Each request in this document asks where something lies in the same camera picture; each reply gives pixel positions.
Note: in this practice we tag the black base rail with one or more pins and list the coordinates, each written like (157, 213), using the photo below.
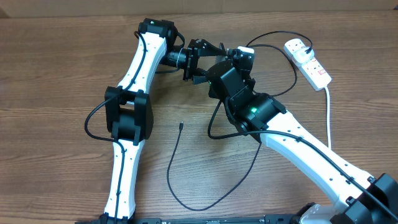
(266, 219)

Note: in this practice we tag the blue Galaxy smartphone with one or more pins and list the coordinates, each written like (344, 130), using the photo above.
(220, 58)

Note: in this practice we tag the white power strip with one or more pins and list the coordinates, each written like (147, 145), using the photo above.
(313, 71)

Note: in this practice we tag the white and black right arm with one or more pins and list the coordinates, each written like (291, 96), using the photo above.
(356, 196)

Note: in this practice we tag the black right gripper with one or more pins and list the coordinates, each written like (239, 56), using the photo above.
(251, 81)

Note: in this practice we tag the white charger plug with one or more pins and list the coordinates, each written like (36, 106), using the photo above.
(303, 55)

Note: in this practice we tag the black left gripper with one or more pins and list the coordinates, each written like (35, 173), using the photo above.
(205, 50)

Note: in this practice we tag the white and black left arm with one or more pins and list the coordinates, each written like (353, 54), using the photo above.
(129, 116)

